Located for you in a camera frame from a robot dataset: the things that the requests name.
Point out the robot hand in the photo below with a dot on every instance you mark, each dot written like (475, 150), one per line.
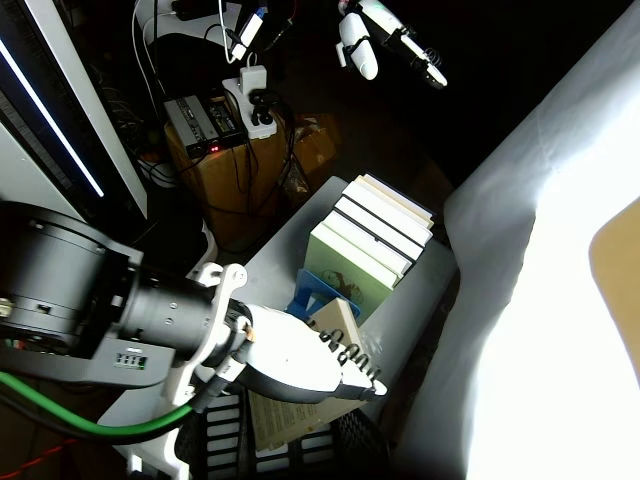
(290, 355)
(357, 40)

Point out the beige book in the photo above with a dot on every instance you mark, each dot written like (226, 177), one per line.
(340, 315)

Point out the light green book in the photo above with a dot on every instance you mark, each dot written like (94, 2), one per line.
(350, 280)

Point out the blue metal bookend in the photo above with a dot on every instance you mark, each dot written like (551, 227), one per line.
(302, 287)

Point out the black plastic file rack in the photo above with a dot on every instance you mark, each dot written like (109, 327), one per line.
(350, 440)

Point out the white usb plug blue tip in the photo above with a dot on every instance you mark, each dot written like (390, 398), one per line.
(251, 27)

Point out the white charger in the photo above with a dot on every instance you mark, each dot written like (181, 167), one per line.
(253, 77)

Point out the white power strip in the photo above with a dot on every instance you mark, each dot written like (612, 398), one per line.
(265, 131)

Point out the black power supply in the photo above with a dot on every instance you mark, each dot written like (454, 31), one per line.
(225, 122)

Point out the cream spine book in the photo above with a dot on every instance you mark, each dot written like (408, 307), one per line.
(395, 199)

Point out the white Fashion India book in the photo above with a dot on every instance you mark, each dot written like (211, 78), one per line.
(387, 207)

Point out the cardboard box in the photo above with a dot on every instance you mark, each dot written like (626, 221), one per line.
(225, 190)

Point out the silver power supply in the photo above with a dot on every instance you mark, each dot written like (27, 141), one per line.
(187, 120)

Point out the white backdrop cloth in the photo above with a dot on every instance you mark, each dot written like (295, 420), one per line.
(500, 250)

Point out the white cabinet with light strip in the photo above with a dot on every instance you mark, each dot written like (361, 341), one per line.
(80, 75)

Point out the tan rounded board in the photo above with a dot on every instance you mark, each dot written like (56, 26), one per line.
(620, 280)

